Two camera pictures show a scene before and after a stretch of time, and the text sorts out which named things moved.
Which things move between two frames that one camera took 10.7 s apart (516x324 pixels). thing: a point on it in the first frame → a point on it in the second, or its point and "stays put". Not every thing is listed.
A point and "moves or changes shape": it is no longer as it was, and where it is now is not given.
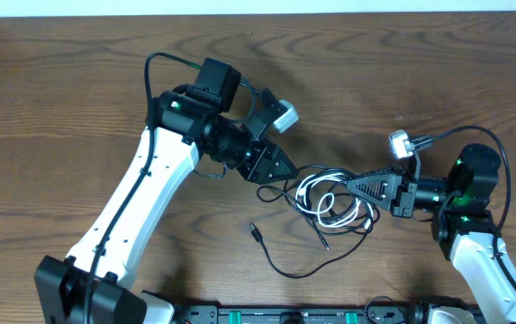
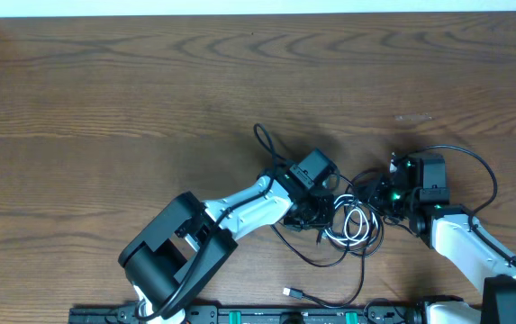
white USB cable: x=362 y=211 moves or changes shape
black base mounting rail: x=302 y=314 stays put
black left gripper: x=257 y=161 → x=307 y=211
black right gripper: x=399 y=194 stays put
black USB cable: x=324 y=198 → x=363 y=230
